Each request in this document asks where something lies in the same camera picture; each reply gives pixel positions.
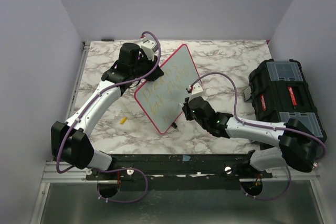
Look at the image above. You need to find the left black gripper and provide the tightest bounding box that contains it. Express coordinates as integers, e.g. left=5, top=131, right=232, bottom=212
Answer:
left=132, top=53, right=164, bottom=82

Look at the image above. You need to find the pink framed whiteboard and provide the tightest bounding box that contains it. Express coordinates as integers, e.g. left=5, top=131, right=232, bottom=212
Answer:
left=134, top=44, right=199, bottom=134

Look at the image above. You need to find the yellow marker cap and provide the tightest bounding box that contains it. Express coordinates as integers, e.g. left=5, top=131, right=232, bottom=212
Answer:
left=120, top=116, right=128, bottom=125

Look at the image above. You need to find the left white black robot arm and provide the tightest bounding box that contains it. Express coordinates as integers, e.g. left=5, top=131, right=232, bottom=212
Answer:
left=51, top=39, right=164, bottom=179

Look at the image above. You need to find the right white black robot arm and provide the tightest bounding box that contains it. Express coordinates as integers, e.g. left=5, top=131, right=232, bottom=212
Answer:
left=182, top=97, right=318, bottom=178

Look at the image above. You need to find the black plastic toolbox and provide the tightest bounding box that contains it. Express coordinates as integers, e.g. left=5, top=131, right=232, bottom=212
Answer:
left=245, top=59, right=327, bottom=142

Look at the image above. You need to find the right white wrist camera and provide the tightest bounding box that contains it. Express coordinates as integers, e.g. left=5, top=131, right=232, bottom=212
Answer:
left=186, top=82, right=204, bottom=101

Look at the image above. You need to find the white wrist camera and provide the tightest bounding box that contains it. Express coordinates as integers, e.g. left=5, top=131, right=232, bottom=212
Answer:
left=186, top=82, right=204, bottom=101
left=140, top=37, right=158, bottom=61

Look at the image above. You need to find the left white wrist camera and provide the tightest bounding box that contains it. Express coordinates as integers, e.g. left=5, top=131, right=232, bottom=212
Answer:
left=140, top=37, right=158, bottom=61

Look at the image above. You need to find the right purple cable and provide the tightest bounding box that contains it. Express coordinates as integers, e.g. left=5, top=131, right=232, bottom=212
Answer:
left=190, top=73, right=328, bottom=201

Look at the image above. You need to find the purple cable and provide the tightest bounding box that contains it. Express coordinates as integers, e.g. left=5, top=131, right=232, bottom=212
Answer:
left=190, top=73, right=328, bottom=201
left=56, top=31, right=161, bottom=204

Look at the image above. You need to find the black base frame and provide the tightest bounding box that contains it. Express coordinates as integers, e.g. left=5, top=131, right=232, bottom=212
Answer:
left=82, top=151, right=271, bottom=191

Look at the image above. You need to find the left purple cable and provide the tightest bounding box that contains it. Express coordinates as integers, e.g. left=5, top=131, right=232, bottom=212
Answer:
left=56, top=31, right=161, bottom=204

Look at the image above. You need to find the aluminium rail frame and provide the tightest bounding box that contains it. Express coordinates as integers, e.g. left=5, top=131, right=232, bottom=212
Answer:
left=28, top=41, right=91, bottom=224

